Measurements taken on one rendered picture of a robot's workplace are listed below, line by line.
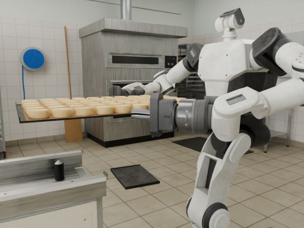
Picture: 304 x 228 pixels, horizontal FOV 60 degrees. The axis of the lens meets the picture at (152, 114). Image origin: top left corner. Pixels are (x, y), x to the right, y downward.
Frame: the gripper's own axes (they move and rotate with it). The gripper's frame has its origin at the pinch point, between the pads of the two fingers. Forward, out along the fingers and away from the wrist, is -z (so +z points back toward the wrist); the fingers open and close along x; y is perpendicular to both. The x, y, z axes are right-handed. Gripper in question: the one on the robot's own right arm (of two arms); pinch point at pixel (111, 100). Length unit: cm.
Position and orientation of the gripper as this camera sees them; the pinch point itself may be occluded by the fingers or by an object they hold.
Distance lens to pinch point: 114.0
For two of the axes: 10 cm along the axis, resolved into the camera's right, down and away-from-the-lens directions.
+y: 9.6, 0.5, -2.9
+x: 0.0, -9.9, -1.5
